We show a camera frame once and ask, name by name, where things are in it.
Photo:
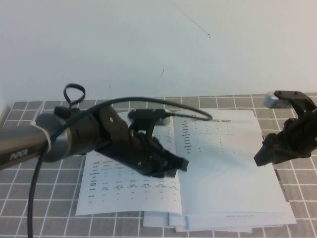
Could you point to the white paper sheet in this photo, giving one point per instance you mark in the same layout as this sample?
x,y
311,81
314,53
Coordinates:
x,y
156,219

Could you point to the white product catalogue book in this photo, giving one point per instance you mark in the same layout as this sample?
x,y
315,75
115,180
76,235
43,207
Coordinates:
x,y
223,178

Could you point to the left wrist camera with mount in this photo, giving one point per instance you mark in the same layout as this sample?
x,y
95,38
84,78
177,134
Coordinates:
x,y
146,115

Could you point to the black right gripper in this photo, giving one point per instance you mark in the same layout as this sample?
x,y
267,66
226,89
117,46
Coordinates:
x,y
294,143

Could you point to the plain white booklet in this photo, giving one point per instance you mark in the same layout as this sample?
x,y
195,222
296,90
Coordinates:
x,y
210,229

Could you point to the beige box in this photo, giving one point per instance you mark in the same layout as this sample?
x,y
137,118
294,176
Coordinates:
x,y
3,116

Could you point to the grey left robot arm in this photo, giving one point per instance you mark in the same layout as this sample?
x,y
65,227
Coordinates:
x,y
24,146

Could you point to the grey checked tablecloth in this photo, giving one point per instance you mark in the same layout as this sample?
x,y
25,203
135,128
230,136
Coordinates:
x,y
15,198

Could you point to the silver right wrist camera with mount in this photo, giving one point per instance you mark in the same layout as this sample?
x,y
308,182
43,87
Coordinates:
x,y
272,100

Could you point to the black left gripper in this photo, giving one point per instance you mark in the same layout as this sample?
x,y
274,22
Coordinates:
x,y
143,158

